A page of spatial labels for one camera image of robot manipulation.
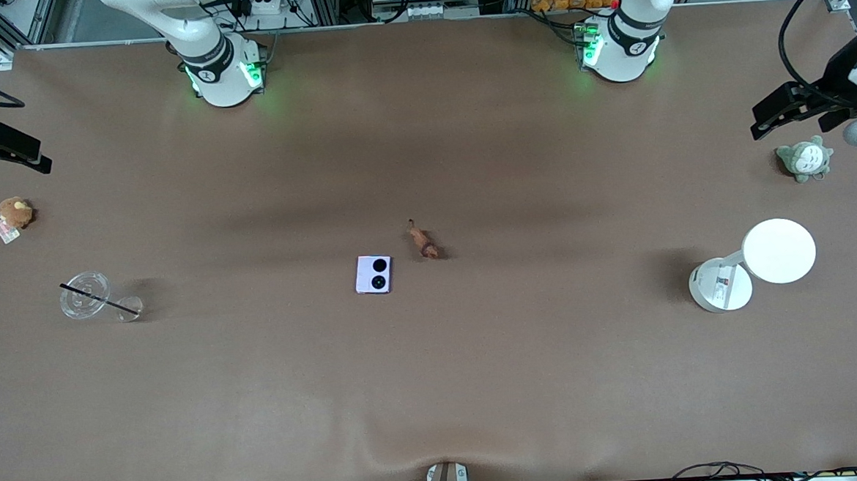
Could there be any brown lion statue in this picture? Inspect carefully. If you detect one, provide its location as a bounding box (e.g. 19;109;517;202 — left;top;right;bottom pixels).
407;218;441;261

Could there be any lilac folding phone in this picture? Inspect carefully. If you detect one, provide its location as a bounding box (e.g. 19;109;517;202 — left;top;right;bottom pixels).
355;254;394;296

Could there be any black drinking straw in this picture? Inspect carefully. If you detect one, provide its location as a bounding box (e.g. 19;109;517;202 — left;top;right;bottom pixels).
59;279;141;320

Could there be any white round desk lamp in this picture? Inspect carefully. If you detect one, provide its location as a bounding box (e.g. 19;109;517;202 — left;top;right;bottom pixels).
685;216;820;315

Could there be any brown plush toy with tag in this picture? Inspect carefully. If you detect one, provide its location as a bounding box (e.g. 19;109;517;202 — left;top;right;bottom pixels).
0;196;36;245

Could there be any grey-green plush toy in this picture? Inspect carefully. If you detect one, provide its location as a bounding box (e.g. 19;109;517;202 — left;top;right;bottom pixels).
774;134;836;184

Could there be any clear plastic cup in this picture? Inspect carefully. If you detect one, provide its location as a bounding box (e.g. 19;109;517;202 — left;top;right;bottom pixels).
58;267;145;327

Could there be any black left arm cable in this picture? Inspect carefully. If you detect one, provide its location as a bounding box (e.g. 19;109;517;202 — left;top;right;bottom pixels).
775;0;857;109

